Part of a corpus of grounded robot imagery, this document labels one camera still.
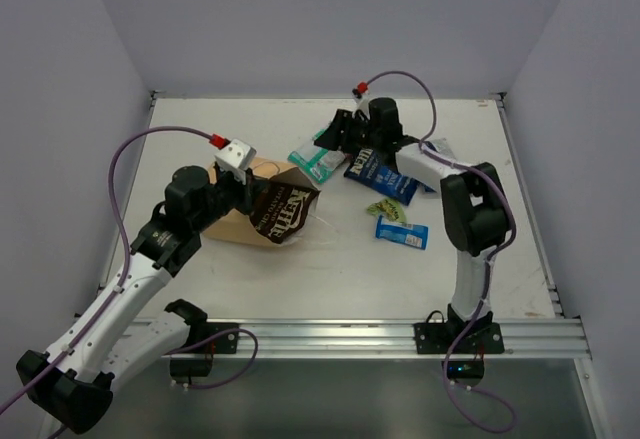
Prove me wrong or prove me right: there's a brown Kettle chips bag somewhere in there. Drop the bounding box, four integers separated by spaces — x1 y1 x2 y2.
250 181 320 245

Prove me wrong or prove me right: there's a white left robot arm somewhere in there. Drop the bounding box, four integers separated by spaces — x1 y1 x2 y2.
16 166 267 434

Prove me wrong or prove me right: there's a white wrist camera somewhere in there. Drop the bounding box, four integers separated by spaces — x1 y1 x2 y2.
209 134 256 185
352 82 371 116

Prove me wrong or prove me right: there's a green yellow candy wrapper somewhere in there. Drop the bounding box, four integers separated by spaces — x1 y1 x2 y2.
366 198 407 223

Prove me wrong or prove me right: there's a light blue snack bar wrapper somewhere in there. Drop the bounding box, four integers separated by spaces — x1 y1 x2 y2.
375 216 429 250

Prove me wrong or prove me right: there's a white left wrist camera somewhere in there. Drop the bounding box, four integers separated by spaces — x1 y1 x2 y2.
209 134 256 185

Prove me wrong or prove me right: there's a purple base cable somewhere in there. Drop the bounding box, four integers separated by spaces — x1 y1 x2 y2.
443 346 519 439
172 328 261 391

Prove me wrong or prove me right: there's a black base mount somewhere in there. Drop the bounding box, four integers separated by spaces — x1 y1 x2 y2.
169 322 239 383
412 306 506 386

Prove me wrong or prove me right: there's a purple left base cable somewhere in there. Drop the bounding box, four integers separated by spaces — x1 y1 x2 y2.
172 328 261 391

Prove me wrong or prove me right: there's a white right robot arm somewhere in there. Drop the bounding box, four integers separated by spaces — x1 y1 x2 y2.
314 97 516 352

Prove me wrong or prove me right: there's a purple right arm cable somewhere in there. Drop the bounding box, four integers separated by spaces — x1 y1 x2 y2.
367 70 518 340

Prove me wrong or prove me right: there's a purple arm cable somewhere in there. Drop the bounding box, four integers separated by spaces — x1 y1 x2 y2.
367 70 518 340
0 126 214 439

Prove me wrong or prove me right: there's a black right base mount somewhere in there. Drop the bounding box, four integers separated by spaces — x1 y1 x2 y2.
412 306 506 386

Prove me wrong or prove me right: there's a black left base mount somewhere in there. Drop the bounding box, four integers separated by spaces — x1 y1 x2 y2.
169 322 239 383

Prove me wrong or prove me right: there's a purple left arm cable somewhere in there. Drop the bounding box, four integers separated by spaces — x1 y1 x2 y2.
0 126 214 439

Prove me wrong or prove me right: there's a teal Fox's mint candy bag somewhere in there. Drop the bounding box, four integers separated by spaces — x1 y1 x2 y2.
288 129 346 185

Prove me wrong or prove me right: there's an aluminium table rail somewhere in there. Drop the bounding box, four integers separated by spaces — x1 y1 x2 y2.
124 314 591 360

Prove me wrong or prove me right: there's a brown paper bag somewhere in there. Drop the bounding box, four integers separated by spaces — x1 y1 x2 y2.
204 156 341 248

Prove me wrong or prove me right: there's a blue Kettle vinegar chips bag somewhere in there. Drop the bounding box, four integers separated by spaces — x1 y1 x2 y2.
343 149 418 206

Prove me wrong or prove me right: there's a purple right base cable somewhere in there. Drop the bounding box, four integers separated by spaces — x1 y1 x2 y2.
443 346 519 439

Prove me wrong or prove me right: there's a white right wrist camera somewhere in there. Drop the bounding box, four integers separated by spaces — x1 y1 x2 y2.
352 82 371 116

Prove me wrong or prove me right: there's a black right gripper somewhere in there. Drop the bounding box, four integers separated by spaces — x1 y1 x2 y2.
313 107 381 153

